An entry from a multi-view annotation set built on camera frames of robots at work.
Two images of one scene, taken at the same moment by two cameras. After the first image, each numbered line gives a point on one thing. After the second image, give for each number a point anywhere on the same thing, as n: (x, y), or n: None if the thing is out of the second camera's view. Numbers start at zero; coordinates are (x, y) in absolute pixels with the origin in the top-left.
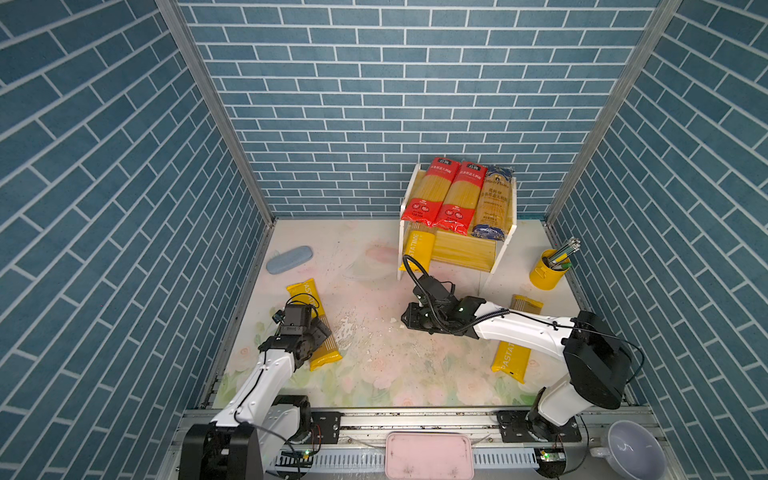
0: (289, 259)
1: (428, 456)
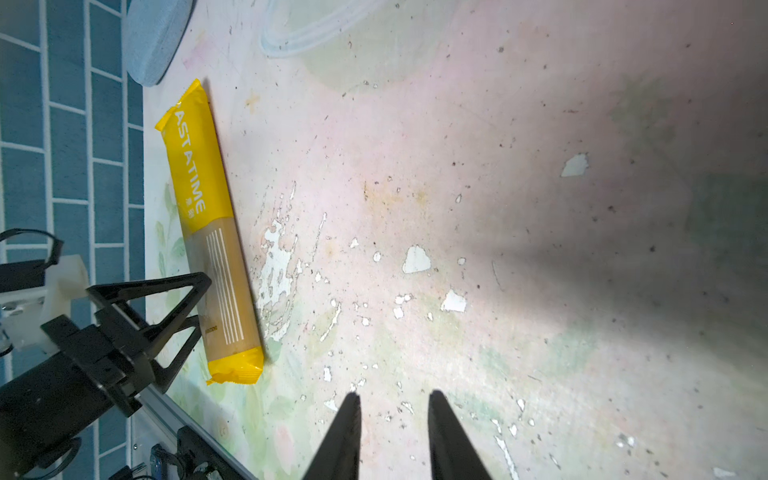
0: (152, 33)
1: None
